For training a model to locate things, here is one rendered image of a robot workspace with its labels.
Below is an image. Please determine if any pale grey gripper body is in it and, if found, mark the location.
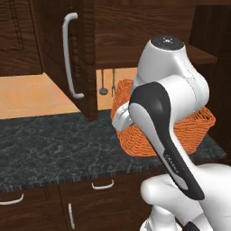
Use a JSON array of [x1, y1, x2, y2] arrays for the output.
[[111, 101, 135, 133]]

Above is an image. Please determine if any orange wicker basket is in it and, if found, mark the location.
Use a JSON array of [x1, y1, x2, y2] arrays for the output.
[[110, 79, 217, 158]]

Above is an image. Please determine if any dark wood base cabinet door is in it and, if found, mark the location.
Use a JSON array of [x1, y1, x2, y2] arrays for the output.
[[60, 194, 152, 231]]

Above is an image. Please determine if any plain dark wood cabinet door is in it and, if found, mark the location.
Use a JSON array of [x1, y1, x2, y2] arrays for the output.
[[188, 4, 231, 165]]

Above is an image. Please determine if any dark wood panelled cabinet door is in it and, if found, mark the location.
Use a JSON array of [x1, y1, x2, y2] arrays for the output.
[[0, 0, 43, 78]]

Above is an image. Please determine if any grey hanging fork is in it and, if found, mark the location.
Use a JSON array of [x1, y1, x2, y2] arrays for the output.
[[110, 69, 117, 98]]

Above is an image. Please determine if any grey hanging ladle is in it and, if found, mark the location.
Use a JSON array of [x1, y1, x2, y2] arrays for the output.
[[98, 69, 109, 97]]

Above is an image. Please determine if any dark wood drawer front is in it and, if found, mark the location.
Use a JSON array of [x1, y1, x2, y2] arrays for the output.
[[0, 185, 62, 231], [58, 171, 165, 198]]

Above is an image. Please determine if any short white drawer handle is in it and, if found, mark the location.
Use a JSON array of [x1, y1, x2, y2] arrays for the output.
[[91, 179, 116, 191], [0, 192, 25, 207]]

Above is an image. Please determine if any long white door handle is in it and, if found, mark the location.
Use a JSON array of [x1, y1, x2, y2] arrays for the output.
[[61, 12, 86, 100]]

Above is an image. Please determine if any dark wood wall cabinet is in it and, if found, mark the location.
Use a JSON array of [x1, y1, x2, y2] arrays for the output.
[[94, 0, 218, 70]]

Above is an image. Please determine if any short white door handle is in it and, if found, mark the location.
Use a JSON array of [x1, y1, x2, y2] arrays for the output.
[[67, 202, 77, 230]]

